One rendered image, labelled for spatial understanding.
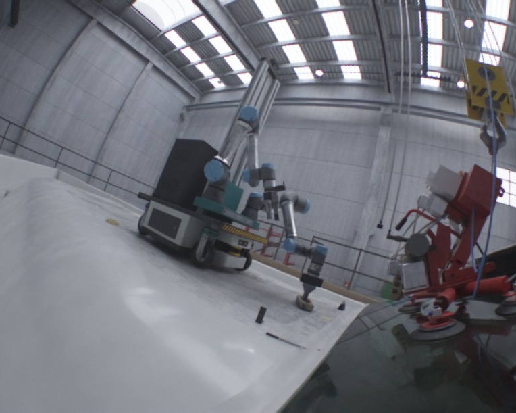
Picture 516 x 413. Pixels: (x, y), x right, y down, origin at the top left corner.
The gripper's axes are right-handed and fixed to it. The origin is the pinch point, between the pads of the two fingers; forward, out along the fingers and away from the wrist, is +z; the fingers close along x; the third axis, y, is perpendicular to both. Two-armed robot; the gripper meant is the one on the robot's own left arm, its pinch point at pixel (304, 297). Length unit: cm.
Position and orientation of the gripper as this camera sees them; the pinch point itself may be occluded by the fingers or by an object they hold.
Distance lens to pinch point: 143.3
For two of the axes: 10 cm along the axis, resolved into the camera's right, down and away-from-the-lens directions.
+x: 9.4, 3.2, -1.0
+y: -0.6, -1.5, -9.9
